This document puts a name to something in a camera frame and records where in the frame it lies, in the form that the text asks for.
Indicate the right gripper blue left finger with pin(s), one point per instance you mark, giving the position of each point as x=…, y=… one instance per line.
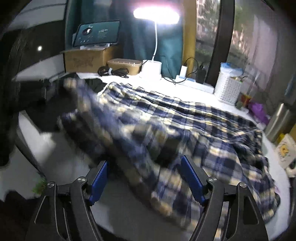
x=97, y=181

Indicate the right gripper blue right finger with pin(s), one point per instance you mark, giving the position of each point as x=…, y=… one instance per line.
x=195, y=177

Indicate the blue yellow plaid pants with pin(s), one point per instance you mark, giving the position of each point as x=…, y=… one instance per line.
x=147, y=133

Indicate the white cartoon mug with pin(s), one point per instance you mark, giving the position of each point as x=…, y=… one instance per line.
x=286, y=153

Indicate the purple plastic bag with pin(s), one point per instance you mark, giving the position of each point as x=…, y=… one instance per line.
x=256, y=109

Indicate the small orange jar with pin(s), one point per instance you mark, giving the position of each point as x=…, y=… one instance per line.
x=245, y=99

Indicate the black folded garment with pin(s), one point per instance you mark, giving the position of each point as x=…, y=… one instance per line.
x=45, y=114

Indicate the white power strip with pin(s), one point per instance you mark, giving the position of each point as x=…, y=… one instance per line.
x=191, y=83

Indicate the stainless steel tumbler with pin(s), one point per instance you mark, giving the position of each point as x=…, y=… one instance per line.
x=282, y=121

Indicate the white perforated basket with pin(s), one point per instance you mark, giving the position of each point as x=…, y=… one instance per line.
x=227, y=89

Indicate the black power adapter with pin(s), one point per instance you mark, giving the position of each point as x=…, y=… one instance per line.
x=200, y=75

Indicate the white charger plug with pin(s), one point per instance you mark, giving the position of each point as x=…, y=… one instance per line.
x=183, y=71

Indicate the tan oval lidded container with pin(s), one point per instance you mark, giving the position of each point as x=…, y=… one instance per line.
x=133, y=66

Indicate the white desk lamp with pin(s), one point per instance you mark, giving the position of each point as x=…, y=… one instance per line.
x=159, y=14

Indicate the brown cardboard box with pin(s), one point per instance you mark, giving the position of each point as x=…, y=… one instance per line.
x=90, y=60

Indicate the teal curtain left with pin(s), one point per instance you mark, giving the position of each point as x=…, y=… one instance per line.
x=136, y=36

